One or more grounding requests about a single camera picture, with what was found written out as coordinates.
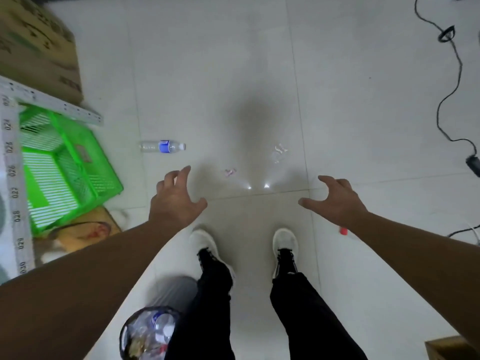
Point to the person's right hand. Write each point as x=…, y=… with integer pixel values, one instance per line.
x=341, y=206

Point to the person's left hand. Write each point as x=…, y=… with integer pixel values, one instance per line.
x=172, y=206

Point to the person's right middle finger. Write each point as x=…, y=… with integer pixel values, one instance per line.
x=344, y=182

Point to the person's right thumb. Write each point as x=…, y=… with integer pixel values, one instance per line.
x=308, y=203

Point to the person's left thumb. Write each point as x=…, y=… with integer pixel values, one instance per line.
x=198, y=207

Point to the person's left middle finger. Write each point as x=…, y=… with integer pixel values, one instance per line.
x=170, y=178

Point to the person's right forearm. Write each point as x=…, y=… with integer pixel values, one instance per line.
x=423, y=266

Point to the person's left forearm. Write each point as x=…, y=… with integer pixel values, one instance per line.
x=75, y=284

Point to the clear bottle with blue label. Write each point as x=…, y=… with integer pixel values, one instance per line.
x=163, y=146

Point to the person's left white shoe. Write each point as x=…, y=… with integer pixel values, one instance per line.
x=205, y=241

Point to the person's white shoe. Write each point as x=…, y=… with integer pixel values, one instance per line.
x=205, y=241
x=285, y=241

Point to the person's right white shoe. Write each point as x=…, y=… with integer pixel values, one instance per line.
x=285, y=241

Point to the small red object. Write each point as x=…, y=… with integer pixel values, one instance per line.
x=343, y=231

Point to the small pink wrapper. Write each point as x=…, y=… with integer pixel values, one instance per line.
x=230, y=172

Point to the clear plastic wrapper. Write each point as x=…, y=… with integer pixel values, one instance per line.
x=279, y=152

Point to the green plastic basket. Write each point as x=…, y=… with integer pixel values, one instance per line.
x=71, y=172

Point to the brown paper bag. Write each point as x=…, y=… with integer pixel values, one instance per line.
x=84, y=234

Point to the person's left leg black trousers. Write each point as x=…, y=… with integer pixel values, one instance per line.
x=208, y=318

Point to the person's leg black trousers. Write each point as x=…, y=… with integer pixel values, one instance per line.
x=307, y=322
x=208, y=318

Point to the person's right leg black trousers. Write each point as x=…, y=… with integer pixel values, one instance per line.
x=307, y=322

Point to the black power adapter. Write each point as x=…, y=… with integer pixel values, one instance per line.
x=474, y=164

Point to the trash bin with clear bag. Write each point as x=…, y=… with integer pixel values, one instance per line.
x=148, y=333

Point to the brown cardboard box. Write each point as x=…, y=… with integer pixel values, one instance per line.
x=35, y=44

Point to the wooden box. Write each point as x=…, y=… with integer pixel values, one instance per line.
x=450, y=349

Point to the white numbered metal shelf frame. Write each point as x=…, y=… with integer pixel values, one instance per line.
x=15, y=183

